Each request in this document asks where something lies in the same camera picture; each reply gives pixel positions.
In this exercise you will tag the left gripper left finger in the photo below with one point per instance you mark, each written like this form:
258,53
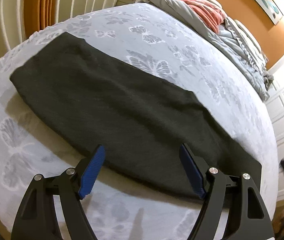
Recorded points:
36,217

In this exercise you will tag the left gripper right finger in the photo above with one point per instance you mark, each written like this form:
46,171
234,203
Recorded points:
248,217

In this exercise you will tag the dark grey pants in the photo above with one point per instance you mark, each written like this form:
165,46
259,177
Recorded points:
90,98

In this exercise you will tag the grey butterfly bedspread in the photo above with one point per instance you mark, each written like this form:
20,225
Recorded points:
157,43

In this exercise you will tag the grey ruffled duvet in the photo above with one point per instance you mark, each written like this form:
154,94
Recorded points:
214,35

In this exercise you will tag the pink blanket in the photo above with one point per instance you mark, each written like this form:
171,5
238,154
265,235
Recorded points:
212,15

